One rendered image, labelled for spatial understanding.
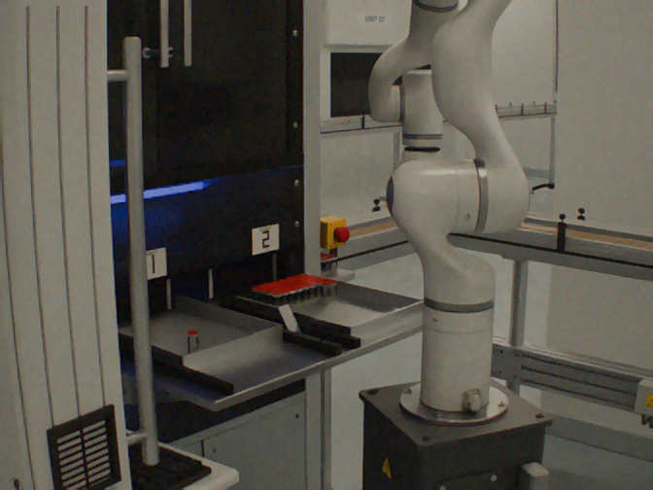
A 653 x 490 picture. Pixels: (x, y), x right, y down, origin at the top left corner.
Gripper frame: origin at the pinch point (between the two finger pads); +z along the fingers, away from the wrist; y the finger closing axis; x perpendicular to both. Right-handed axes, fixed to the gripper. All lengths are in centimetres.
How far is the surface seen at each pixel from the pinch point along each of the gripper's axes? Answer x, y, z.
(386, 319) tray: -2.1, 8.7, 19.8
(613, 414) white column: -9, -144, 96
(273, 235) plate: -39.1, 4.5, 7.8
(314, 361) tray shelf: -0.7, 32.3, 22.4
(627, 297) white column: -9, -143, 49
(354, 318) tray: -12.4, 6.8, 22.1
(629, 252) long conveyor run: 15, -82, 19
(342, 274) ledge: -40, -21, 22
